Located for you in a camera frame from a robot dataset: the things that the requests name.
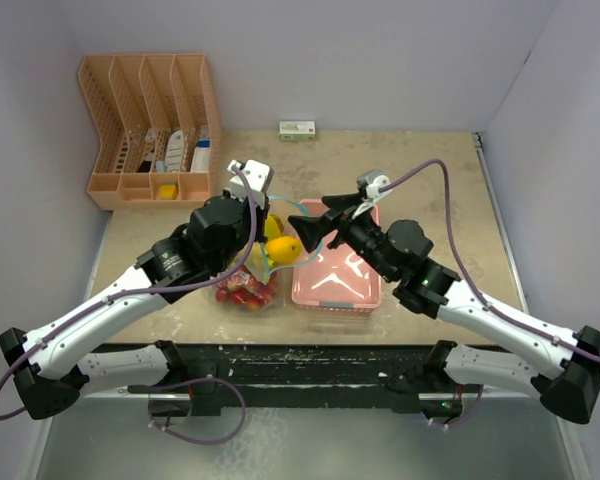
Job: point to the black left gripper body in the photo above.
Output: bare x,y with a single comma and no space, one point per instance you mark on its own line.
261,214

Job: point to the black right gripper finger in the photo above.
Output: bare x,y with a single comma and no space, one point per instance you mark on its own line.
350,204
311,230

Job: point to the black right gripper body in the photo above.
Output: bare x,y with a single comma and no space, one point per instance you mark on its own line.
362,235

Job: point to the yellow banana bunch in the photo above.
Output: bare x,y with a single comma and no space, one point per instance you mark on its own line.
273,233

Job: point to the clear blue-zipper bag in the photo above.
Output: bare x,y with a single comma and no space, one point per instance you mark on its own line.
257,261

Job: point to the yellow mango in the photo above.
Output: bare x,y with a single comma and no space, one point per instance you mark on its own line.
283,250

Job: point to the red strawberry cluster with leaves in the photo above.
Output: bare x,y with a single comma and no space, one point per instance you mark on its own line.
244,291

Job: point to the clear orange-zipper bag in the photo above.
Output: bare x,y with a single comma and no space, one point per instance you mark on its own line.
277,303

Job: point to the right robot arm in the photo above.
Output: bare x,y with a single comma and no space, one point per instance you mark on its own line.
555,365

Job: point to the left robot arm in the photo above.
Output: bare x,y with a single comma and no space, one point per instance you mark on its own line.
48,365

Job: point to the pink plastic basket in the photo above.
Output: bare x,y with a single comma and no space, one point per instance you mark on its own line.
335,279

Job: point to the green white small box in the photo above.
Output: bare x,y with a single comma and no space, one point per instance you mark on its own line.
297,131

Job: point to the yellow sponge in organizer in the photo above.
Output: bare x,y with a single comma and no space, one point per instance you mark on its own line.
168,192

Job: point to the white tube in organizer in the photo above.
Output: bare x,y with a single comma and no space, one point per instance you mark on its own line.
174,152

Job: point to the orange desk file organizer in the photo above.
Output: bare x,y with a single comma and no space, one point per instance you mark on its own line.
136,102

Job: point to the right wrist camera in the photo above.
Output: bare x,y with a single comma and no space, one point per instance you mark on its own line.
373,186

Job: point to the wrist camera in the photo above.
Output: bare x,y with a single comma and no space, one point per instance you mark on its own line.
373,186
258,176

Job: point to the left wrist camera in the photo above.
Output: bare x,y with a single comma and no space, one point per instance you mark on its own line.
258,176

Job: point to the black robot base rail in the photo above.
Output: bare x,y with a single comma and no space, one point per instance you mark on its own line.
392,377

